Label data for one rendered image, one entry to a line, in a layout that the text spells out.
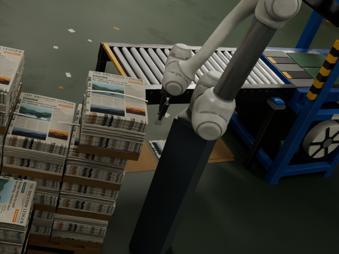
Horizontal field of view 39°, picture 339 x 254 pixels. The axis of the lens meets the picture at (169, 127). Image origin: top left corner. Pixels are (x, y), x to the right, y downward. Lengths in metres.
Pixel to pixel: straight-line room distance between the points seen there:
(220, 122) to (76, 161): 0.73
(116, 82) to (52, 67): 2.10
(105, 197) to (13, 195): 0.46
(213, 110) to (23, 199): 0.96
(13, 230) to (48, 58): 2.55
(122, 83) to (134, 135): 0.32
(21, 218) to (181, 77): 0.94
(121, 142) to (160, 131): 1.77
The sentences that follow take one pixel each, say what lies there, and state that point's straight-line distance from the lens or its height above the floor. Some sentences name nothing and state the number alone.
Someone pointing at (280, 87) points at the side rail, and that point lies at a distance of 3.48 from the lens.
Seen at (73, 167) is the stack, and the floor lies 0.71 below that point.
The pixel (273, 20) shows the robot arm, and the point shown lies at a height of 1.69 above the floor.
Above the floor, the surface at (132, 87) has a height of 1.06.
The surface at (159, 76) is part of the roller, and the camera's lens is 3.05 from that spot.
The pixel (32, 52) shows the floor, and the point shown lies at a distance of 4.58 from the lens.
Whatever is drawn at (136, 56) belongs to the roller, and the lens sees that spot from 3.21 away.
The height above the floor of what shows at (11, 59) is 1.07.
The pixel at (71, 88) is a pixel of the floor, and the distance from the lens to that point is 4.17.
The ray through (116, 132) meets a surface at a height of 0.99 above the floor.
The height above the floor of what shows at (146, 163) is 0.00.
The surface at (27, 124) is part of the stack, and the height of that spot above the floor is 0.83.
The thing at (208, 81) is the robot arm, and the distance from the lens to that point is 2.20.
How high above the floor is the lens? 2.28
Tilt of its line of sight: 35 degrees down
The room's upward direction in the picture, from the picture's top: 19 degrees clockwise
